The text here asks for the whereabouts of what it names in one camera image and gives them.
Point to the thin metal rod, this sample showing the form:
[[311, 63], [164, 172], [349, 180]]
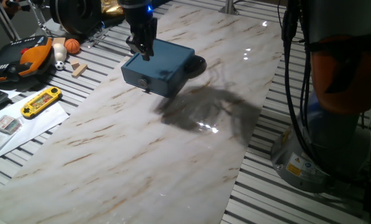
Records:
[[38, 17]]

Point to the marble pattern mat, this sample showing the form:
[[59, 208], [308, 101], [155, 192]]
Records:
[[110, 155]]

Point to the gold foil bag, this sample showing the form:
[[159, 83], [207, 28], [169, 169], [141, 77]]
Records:
[[112, 7]]

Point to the small wooden block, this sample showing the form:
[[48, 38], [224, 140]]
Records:
[[74, 64]]

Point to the blue drawer box casing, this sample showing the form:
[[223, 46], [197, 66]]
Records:
[[170, 59]]

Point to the grey metal bar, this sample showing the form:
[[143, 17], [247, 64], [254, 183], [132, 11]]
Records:
[[5, 21]]

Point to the white gourd shaped toy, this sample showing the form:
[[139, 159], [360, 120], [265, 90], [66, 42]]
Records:
[[60, 52]]

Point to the person's hand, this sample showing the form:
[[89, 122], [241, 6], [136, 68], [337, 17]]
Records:
[[11, 6]]

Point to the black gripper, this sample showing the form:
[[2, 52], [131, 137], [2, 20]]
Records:
[[140, 21]]

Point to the black filament spool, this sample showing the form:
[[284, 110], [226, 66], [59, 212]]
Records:
[[75, 15]]

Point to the silver metal bracket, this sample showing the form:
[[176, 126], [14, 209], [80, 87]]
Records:
[[98, 36]]

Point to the small soccer ball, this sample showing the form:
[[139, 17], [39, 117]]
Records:
[[59, 65]]

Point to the black round disc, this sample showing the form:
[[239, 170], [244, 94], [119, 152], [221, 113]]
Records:
[[198, 67]]

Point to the blank white paper sheet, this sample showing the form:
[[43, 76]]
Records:
[[42, 121]]

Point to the small orange basketball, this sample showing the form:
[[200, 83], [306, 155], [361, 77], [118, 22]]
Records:
[[72, 46]]

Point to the yellow handheld game console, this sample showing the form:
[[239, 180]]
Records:
[[40, 102]]

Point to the small clear card box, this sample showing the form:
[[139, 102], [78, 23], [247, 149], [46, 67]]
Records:
[[7, 124]]

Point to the long wooden block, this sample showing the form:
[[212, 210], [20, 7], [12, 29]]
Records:
[[79, 70]]

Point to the black and orange teach pendant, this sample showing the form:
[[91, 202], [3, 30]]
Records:
[[33, 57]]

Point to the flat tan wooden block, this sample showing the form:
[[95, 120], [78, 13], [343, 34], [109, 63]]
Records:
[[59, 40]]

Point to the aluminium frame profile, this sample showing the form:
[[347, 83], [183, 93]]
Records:
[[229, 7]]

